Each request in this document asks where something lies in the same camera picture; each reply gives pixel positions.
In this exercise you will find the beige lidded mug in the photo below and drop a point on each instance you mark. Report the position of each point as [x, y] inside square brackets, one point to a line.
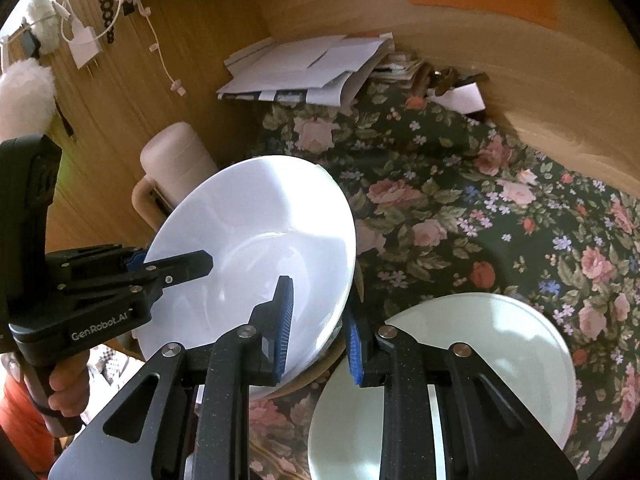
[175, 160]

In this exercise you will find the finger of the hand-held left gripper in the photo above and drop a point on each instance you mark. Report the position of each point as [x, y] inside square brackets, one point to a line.
[185, 267]
[135, 260]

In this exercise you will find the person's left hand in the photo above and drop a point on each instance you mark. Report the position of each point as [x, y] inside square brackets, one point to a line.
[70, 385]

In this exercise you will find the mint green plate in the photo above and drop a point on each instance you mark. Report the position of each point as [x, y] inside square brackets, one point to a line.
[480, 360]

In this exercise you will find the white fluffy headband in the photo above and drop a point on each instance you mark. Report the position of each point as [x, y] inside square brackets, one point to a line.
[45, 20]

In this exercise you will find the dark floral tablecloth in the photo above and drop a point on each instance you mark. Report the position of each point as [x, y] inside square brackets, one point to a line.
[450, 210]

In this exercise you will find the small white box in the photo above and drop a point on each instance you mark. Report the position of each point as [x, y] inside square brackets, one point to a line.
[467, 97]

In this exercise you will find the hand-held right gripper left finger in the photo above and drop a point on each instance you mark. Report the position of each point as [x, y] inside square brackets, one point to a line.
[284, 330]

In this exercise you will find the stack of white papers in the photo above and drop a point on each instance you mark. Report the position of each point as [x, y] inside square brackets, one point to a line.
[300, 65]

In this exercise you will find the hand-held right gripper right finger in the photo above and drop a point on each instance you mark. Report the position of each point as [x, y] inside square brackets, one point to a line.
[354, 355]

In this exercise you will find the white charger plug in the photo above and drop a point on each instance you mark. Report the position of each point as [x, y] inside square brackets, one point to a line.
[85, 47]

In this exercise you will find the white bowl with black pattern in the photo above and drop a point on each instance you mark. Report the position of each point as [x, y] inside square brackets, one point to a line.
[250, 230]

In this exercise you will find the white fluffy pompom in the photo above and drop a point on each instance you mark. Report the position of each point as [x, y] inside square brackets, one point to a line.
[25, 95]

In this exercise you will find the stack of notebooks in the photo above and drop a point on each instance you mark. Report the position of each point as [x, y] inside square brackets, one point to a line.
[397, 67]

